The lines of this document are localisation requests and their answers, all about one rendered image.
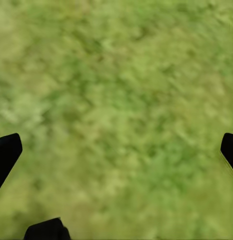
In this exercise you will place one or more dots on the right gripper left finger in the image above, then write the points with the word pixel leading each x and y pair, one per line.
pixel 10 150

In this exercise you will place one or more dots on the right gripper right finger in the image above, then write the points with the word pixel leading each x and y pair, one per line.
pixel 227 147

